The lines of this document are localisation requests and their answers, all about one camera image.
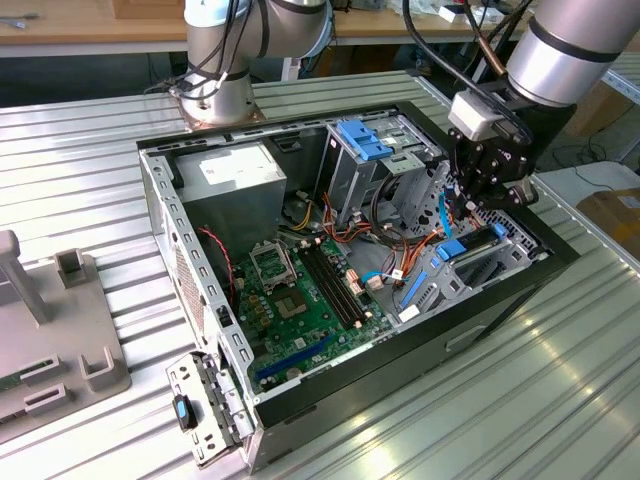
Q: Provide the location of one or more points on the grey metal disk bay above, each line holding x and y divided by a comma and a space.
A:
440, 287

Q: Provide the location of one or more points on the grey power supply unit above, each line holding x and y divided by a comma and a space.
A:
230, 200

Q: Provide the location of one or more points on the green motherboard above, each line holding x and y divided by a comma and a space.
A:
310, 330

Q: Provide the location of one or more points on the hard disk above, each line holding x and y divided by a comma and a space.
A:
452, 248

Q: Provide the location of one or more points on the white flat board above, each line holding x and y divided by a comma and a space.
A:
600, 175

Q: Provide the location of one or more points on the blue plastic drive latch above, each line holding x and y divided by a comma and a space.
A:
360, 140

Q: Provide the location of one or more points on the large brown cardboard box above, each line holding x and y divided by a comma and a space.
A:
595, 115

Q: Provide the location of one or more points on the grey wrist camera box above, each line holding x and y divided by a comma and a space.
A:
475, 115

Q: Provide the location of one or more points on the blue expansion slot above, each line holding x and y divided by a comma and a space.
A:
292, 357

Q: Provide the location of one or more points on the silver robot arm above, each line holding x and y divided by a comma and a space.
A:
215, 100

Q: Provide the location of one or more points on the brown square mounting plate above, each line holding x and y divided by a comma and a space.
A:
259, 115

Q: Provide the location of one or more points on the long wooden desk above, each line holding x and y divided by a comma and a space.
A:
100, 27

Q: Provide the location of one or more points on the yellow brown cardboard box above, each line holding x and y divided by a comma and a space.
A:
615, 220

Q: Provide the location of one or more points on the white box with black lid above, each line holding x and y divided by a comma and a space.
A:
452, 16

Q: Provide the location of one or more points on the black RAM slot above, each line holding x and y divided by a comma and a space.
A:
333, 285
327, 287
345, 281
339, 283

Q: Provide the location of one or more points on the grey metal shelf frame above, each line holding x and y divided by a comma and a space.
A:
625, 85

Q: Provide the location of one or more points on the green RAM stick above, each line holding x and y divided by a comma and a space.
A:
10, 382

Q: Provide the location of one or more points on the hinged metal slot bracket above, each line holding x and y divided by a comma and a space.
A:
182, 370

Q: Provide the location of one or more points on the black latch with blue button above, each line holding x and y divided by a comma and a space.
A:
182, 412

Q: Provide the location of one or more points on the grey parts rack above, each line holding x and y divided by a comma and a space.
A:
65, 320

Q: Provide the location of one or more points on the grey optical drive cage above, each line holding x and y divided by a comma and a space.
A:
350, 190

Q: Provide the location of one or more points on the black open PC case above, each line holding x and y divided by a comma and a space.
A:
410, 370

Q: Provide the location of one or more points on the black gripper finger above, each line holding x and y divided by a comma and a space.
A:
465, 165
512, 195

